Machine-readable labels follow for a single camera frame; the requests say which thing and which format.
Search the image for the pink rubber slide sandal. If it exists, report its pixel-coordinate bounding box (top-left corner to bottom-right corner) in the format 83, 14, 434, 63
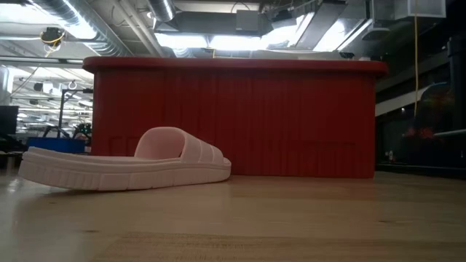
17, 126, 232, 192

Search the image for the red plastic bin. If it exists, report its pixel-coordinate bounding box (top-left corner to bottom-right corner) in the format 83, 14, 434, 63
82, 55, 389, 180

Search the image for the blue storage bin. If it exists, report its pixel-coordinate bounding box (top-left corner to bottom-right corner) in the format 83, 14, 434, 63
26, 136, 87, 154

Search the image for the grey ceiling box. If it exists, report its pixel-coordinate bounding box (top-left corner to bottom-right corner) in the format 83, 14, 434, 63
234, 9, 261, 33

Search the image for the white ledge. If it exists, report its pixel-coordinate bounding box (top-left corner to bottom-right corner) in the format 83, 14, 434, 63
433, 128, 466, 138

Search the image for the black monitor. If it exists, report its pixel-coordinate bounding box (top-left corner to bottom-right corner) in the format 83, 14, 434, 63
0, 105, 20, 136

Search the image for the white cylindrical tank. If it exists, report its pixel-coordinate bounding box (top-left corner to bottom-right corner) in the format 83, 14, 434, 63
0, 66, 14, 106

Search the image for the smooth round metal duct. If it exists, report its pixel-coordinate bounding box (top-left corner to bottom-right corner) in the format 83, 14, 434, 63
147, 0, 176, 23

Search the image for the large rectangular metal duct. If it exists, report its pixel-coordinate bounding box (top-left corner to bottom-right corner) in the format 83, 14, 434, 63
291, 0, 376, 52

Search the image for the black stand frame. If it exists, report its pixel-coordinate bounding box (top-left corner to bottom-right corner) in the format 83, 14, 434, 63
57, 87, 94, 139

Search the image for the ribbed silver ventilation duct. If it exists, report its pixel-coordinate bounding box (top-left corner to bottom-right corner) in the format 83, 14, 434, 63
31, 0, 134, 58

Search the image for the yellow cable reel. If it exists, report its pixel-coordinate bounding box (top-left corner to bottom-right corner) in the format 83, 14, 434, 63
39, 25, 67, 49

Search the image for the black post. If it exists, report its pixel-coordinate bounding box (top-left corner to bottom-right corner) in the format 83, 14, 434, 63
446, 34, 466, 132

